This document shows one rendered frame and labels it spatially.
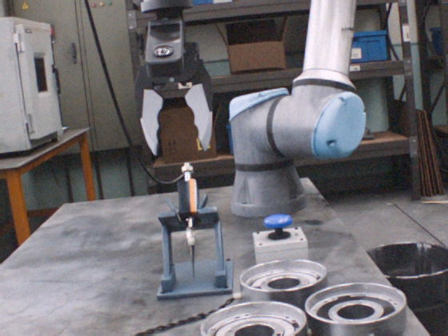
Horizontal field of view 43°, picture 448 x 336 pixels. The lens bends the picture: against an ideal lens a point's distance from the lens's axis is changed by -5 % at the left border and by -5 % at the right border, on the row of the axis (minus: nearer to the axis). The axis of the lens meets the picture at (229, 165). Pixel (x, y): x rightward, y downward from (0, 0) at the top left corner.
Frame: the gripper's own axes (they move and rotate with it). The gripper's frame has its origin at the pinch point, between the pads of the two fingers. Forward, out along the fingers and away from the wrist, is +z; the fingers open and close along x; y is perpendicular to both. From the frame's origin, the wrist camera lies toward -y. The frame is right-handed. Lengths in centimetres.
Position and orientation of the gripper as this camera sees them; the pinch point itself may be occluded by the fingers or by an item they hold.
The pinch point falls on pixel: (178, 145)
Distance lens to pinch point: 82.4
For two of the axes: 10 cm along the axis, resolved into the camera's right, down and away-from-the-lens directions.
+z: 0.9, 9.8, 1.7
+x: -10.0, 0.9, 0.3
